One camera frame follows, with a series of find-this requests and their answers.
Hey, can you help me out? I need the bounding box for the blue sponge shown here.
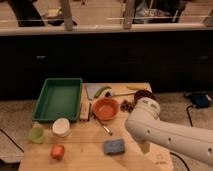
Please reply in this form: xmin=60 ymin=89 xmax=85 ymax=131
xmin=103 ymin=139 xmax=125 ymax=155

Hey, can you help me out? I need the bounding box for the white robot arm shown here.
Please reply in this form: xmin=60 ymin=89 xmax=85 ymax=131
xmin=125 ymin=97 xmax=213 ymax=166

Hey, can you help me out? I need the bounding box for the green plastic tray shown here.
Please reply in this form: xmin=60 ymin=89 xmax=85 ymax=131
xmin=32 ymin=78 xmax=82 ymax=122

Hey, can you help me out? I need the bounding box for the bunch of dark grapes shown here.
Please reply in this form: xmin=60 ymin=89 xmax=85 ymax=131
xmin=120 ymin=100 xmax=135 ymax=113

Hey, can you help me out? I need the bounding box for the dark red bowl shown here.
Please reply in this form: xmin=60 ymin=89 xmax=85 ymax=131
xmin=134 ymin=90 xmax=155 ymax=101

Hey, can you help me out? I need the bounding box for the orange bowl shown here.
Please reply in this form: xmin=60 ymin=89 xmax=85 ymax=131
xmin=92 ymin=98 xmax=119 ymax=121

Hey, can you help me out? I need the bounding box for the wooden spoon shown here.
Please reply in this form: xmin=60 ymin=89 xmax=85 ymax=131
xmin=105 ymin=92 xmax=135 ymax=97

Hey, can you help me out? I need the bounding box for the yellow banana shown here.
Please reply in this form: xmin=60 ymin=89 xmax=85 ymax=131
xmin=126 ymin=85 xmax=147 ymax=91

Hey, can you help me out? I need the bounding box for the wooden block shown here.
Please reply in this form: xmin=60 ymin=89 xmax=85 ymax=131
xmin=79 ymin=102 xmax=91 ymax=121

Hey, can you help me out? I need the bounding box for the blue device on floor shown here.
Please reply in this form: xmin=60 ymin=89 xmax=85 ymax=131
xmin=190 ymin=93 xmax=212 ymax=108

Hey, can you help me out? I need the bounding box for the white cutting board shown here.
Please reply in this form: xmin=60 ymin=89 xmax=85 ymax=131
xmin=86 ymin=83 xmax=113 ymax=100

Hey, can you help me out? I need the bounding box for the white lidded jar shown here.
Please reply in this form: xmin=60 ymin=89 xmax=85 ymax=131
xmin=52 ymin=118 xmax=70 ymax=137

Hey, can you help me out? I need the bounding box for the orange fruit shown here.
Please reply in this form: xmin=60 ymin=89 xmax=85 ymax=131
xmin=50 ymin=144 xmax=65 ymax=160

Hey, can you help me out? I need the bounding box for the light green cup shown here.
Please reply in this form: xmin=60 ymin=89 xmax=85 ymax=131
xmin=28 ymin=127 xmax=45 ymax=144

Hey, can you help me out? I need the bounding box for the black cable right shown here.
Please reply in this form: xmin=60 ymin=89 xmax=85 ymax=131
xmin=169 ymin=105 xmax=198 ymax=171

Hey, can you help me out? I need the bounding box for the black cable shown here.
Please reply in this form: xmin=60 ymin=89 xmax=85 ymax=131
xmin=0 ymin=128 xmax=25 ymax=154
xmin=169 ymin=105 xmax=198 ymax=171

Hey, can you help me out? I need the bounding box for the black cable left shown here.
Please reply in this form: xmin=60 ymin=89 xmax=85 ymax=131
xmin=0 ymin=128 xmax=25 ymax=154

